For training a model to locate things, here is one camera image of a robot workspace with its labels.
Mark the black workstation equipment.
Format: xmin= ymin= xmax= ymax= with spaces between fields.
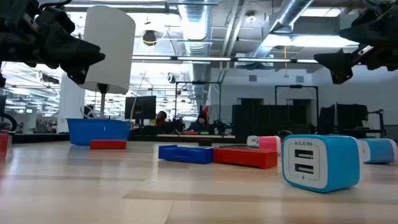
xmin=319 ymin=103 xmax=387 ymax=138

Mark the ceiling light strip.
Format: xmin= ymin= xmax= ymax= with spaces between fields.
xmin=132 ymin=55 xmax=318 ymax=64

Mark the pink USB wall charger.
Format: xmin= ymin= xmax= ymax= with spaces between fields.
xmin=246 ymin=135 xmax=282 ymax=156

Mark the white building column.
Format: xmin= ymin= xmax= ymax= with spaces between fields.
xmin=57 ymin=73 xmax=86 ymax=134

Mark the red digital clock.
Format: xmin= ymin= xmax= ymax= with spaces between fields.
xmin=212 ymin=146 xmax=279 ymax=170
xmin=90 ymin=139 xmax=127 ymax=151

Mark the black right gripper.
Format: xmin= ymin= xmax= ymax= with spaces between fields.
xmin=313 ymin=0 xmax=398 ymax=85

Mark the black aluminium rail frame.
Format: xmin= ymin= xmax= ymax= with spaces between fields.
xmin=11 ymin=133 xmax=246 ymax=144

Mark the metal lamp pole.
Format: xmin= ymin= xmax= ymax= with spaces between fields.
xmin=98 ymin=83 xmax=109 ymax=119

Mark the blue digital clock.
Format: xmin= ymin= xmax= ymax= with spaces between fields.
xmin=158 ymin=144 xmax=215 ymax=165

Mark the black ceiling dome fixture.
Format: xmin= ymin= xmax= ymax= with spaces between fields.
xmin=142 ymin=29 xmax=158 ymax=47

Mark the white cylindrical lamp shade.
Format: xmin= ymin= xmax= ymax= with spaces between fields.
xmin=79 ymin=5 xmax=137 ymax=95

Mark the person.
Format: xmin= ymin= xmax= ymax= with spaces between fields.
xmin=185 ymin=105 xmax=215 ymax=133
xmin=154 ymin=110 xmax=170 ymax=131

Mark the blue plastic basket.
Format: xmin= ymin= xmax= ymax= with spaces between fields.
xmin=66 ymin=118 xmax=132 ymax=146

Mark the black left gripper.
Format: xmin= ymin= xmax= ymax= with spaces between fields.
xmin=0 ymin=0 xmax=106 ymax=85

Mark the blue USB wall charger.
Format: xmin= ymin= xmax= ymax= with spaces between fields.
xmin=358 ymin=138 xmax=398 ymax=164
xmin=281 ymin=134 xmax=364 ymax=194

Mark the black room partition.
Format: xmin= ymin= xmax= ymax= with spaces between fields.
xmin=232 ymin=104 xmax=315 ymax=138

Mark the black metal stand frame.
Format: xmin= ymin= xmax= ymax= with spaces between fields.
xmin=274 ymin=84 xmax=320 ymax=125
xmin=174 ymin=80 xmax=223 ymax=133

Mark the black computer monitor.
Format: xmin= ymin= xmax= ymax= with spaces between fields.
xmin=124 ymin=95 xmax=157 ymax=121

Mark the silver ceiling air duct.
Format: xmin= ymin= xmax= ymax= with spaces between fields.
xmin=248 ymin=0 xmax=315 ymax=60
xmin=178 ymin=0 xmax=213 ymax=105

